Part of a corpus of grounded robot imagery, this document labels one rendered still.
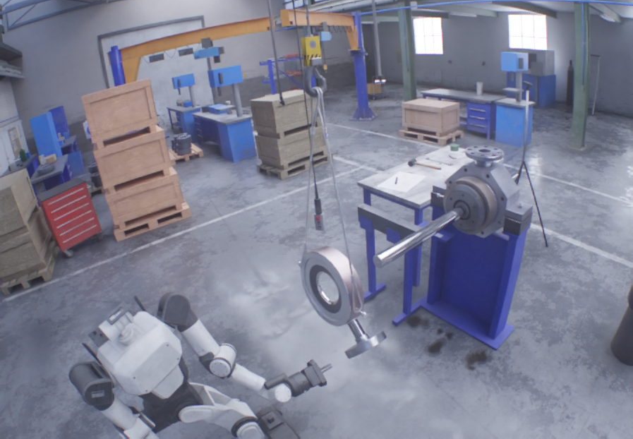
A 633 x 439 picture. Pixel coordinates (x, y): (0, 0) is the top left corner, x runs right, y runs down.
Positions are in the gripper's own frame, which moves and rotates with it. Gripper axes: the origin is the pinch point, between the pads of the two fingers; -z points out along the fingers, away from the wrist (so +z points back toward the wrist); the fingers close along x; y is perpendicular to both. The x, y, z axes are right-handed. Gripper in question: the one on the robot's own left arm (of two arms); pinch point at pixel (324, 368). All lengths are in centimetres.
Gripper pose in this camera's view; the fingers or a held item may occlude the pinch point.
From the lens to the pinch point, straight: 156.3
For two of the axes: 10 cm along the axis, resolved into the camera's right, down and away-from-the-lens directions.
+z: -8.0, 2.5, -5.4
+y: -3.6, 5.3, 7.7
